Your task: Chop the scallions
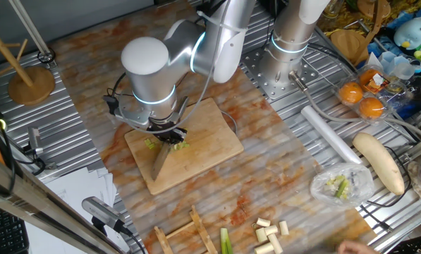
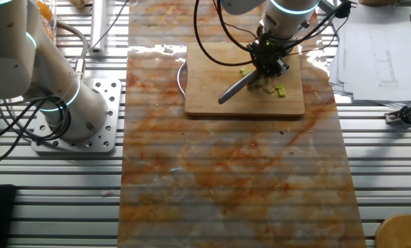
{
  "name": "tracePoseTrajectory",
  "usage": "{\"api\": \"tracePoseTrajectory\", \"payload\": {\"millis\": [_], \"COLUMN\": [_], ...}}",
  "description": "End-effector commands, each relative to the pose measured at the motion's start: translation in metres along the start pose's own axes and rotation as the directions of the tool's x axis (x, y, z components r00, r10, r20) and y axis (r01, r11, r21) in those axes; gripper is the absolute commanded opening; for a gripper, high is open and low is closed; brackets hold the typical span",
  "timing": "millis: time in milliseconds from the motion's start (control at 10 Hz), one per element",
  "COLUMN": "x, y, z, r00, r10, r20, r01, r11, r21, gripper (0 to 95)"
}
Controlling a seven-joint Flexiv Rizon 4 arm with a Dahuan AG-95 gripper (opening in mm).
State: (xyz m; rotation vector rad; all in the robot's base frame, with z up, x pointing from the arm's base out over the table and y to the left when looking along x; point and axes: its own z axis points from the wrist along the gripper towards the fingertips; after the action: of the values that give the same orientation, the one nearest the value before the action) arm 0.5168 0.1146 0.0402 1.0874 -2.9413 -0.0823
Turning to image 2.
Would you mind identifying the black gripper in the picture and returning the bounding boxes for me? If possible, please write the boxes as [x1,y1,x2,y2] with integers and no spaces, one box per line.
[249,36,290,76]

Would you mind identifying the steel cleaver knife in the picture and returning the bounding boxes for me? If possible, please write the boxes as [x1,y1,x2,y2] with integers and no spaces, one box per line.
[218,68,261,105]

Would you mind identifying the wooden cutting board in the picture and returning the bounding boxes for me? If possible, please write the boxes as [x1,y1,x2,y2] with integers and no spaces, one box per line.
[176,41,306,116]

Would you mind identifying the white paper sheets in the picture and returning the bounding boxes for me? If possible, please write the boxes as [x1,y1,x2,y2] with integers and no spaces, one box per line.
[328,3,411,106]

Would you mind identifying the orange marble patterned mat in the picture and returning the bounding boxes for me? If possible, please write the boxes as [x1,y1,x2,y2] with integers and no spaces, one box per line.
[117,0,367,248]

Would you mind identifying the tan cardboard box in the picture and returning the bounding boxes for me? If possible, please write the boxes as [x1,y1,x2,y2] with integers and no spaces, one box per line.
[358,0,399,7]

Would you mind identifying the white plastic wrap roll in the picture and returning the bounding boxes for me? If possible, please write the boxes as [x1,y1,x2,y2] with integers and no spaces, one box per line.
[89,0,109,56]

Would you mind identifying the wooden cup tree stand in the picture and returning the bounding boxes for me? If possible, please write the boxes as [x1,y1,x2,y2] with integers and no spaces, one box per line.
[375,213,411,248]

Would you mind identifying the orange fruit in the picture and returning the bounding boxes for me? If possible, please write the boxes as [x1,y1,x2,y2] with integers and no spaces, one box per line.
[42,23,56,42]
[36,0,54,21]

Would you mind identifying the black rectangular case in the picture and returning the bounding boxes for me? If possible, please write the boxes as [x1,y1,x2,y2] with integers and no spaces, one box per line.
[0,184,18,248]

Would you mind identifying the wrist camera on silver bracket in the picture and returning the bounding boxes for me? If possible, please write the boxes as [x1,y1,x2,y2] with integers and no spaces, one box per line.
[318,0,358,20]

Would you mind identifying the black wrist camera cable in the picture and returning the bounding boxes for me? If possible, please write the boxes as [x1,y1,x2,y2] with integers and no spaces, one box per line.
[192,0,350,67]

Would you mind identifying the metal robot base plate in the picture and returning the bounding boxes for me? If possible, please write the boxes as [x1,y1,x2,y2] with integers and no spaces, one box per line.
[31,78,123,154]

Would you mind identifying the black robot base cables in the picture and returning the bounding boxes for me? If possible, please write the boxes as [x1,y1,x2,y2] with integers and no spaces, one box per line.
[0,95,72,168]

